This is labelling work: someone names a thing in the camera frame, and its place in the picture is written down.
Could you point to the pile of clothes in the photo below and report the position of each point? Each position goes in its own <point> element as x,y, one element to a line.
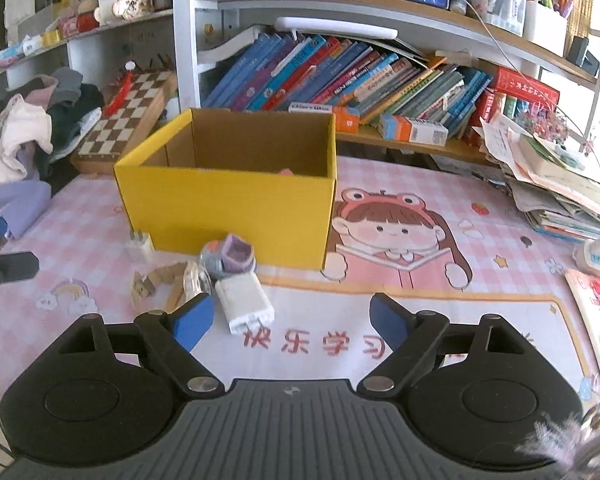
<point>20,135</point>

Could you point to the small grey purple plush toy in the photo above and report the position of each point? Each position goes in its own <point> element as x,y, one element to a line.
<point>230,255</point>

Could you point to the pink plush paw toy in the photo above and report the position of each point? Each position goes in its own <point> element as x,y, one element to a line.
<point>285,172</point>

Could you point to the pink checked tablecloth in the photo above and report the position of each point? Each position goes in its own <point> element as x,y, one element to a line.
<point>80,240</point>

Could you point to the thick green cover book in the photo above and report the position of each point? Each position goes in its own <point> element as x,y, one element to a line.
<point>555,170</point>

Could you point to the dark green garment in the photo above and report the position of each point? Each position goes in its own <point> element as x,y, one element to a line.
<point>75,100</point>

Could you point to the white wooden bookshelf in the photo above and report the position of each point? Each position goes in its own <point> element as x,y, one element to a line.
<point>185,60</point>

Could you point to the row of yellow books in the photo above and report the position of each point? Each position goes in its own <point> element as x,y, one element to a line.
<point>577,5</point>

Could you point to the yellow cardboard box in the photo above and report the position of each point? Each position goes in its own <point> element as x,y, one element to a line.
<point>220,210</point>

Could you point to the pink picture book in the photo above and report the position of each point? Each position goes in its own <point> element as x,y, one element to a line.
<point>595,300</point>

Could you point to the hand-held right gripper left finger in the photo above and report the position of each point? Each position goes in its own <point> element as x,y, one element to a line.
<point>195,322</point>

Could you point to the white pen holder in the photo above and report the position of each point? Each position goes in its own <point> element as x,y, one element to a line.
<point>505,10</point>
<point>545,27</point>

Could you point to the grey furry clothing trim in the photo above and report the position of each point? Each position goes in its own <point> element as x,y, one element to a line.
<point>570,445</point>

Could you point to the pink bead flower ornament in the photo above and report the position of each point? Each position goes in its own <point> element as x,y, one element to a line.
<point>545,125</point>

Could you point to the clear tape roll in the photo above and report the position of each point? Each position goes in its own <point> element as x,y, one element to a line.
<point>152,280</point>

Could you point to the white cloth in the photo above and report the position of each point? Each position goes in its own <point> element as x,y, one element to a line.
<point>77,132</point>

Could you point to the red thick dictionary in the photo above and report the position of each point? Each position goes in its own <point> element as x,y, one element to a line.
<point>525,87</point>

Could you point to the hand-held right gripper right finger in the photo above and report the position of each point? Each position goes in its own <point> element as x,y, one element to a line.
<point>390,322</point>

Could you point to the messy stack of papers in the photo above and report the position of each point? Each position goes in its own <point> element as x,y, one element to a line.
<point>555,195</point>

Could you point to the wooden chessboard box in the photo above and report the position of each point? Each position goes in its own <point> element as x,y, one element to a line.
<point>125,120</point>

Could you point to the small white cube charger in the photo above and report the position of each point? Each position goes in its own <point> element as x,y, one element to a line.
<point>141,252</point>

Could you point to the small orange carton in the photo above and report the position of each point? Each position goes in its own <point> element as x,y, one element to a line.
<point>346,121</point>

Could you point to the white carton blue print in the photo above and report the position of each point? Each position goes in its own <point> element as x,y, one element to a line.
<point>310,108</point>

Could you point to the grey garment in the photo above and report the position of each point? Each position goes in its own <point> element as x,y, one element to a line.
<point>67,82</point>

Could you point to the small black box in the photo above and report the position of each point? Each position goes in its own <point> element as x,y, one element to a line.
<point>582,57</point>

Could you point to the row of colourful books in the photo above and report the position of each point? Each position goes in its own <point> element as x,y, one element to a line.
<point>290,75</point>

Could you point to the lavender cloth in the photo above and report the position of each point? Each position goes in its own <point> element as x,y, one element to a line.
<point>25,205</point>

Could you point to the orange white carton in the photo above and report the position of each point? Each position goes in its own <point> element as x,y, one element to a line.
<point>410,130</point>

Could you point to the white lamp bar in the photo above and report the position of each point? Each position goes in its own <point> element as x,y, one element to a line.
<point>335,27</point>

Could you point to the grey wall shelf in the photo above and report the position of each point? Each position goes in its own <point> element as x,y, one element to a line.
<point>95,55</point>

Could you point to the open white book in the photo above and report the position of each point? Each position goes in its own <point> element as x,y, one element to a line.
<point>225,47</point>

